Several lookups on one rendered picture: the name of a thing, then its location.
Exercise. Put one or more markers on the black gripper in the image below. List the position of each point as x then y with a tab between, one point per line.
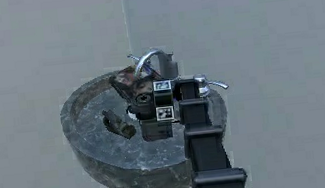
144	99

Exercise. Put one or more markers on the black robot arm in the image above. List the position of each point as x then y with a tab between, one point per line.
206	151

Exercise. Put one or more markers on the chrome curved faucet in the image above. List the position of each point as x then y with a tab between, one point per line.
168	66

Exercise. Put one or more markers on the dark marble round sink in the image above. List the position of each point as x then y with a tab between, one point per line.
110	154

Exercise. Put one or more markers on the dark brown lump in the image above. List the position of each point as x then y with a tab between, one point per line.
118	124

